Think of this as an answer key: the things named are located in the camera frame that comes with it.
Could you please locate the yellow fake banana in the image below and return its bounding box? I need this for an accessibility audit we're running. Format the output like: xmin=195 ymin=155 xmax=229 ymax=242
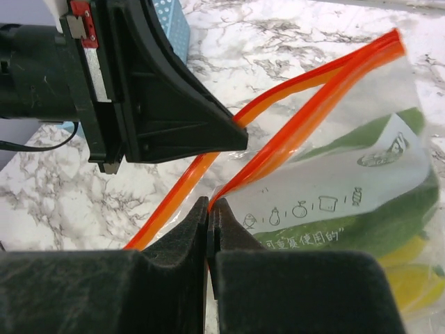
xmin=378 ymin=232 xmax=444 ymax=315

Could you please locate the light blue plastic basket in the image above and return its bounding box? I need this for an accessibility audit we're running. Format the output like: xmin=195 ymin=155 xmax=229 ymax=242
xmin=152 ymin=0 xmax=191 ymax=64

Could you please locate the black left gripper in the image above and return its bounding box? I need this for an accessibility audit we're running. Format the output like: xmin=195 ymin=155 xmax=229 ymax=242
xmin=1 ymin=1 xmax=248 ymax=174

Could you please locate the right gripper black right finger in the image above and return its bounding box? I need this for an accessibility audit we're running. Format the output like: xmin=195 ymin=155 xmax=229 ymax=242
xmin=207 ymin=199 xmax=405 ymax=333

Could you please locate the green fake lettuce leaf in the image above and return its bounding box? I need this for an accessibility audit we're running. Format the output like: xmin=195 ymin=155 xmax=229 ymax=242
xmin=256 ymin=108 xmax=439 ymax=257

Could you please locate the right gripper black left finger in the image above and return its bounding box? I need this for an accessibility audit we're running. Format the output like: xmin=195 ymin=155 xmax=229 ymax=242
xmin=1 ymin=197 xmax=208 ymax=333

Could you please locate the clear zip bag orange seal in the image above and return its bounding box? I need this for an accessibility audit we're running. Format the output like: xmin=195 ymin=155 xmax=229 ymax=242
xmin=121 ymin=27 xmax=445 ymax=334

